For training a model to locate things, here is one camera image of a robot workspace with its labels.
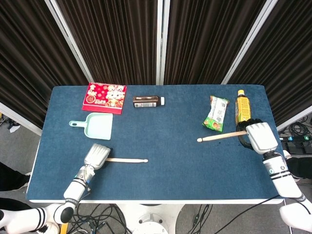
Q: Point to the yellow floor tape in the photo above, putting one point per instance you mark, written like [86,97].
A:
[64,228]

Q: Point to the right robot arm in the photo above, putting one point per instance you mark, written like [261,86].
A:
[285,185]

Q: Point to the black and white shoe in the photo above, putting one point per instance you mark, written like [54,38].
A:
[297,168]

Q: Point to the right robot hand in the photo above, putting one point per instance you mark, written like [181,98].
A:
[259,137]

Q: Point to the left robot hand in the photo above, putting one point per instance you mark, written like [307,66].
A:
[97,156]

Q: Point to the blue table mat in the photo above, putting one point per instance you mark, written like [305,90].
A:
[156,178]

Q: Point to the green snack packet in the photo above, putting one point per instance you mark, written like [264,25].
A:
[215,114]

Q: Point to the red cartoon desk calendar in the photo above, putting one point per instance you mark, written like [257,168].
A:
[104,97]

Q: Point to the mint green dustpan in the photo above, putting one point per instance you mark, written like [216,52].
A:
[98,126]

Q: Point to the dark brown drink bottle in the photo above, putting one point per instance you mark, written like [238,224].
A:
[147,102]

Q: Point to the pale wooden drumstick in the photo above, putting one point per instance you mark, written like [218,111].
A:
[128,160]

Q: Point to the dark pleated curtain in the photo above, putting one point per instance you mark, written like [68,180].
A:
[117,41]

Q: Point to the white table pedestal base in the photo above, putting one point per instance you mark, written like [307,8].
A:
[151,218]

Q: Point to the white partition frame post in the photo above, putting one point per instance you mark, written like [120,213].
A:
[161,41]

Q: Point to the tan wooden drumstick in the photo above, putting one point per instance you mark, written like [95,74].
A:
[219,137]

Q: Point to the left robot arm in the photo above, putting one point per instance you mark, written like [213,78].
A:
[61,197]

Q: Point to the yellow label tea bottle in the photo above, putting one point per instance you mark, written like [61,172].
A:
[242,107]

